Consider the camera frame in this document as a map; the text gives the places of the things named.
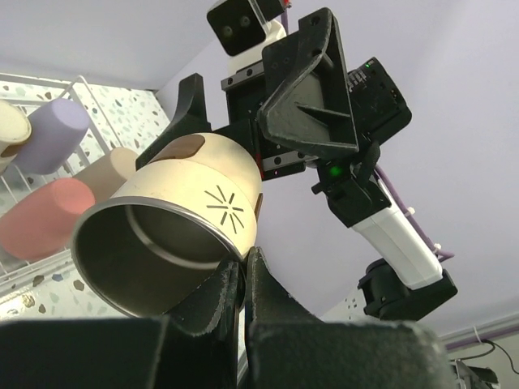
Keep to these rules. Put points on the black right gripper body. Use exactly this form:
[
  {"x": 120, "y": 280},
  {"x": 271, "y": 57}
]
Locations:
[{"x": 379, "y": 109}]

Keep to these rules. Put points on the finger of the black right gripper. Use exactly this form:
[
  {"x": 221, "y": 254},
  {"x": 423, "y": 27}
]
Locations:
[
  {"x": 190, "y": 117},
  {"x": 307, "y": 106}
]

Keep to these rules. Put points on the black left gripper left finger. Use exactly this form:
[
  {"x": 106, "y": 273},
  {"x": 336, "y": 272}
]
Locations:
[{"x": 194, "y": 345}]

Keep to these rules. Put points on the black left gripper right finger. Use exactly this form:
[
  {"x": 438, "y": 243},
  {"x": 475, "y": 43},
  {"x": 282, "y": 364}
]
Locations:
[{"x": 288, "y": 347}]

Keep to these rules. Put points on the beige plastic cup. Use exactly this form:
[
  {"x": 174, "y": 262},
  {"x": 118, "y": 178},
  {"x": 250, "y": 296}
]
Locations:
[{"x": 107, "y": 174}]

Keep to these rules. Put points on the lavender plastic cup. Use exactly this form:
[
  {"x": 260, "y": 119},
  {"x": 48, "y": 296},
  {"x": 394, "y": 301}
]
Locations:
[{"x": 58, "y": 127}]

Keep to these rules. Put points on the steel cup brown band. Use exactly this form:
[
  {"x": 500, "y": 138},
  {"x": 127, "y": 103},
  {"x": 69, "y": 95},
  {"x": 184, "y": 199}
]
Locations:
[{"x": 15, "y": 130}]

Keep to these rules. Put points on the red plastic cup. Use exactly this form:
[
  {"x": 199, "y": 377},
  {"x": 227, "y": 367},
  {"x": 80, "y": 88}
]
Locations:
[{"x": 41, "y": 224}]

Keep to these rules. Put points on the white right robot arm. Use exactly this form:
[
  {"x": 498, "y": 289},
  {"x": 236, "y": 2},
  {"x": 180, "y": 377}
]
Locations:
[{"x": 408, "y": 281}]

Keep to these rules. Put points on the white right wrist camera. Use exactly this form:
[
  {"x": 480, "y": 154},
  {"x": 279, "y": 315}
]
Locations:
[{"x": 245, "y": 27}]

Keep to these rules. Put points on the white wire dish rack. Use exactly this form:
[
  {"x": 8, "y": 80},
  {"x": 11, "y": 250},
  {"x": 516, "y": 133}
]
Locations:
[{"x": 87, "y": 137}]

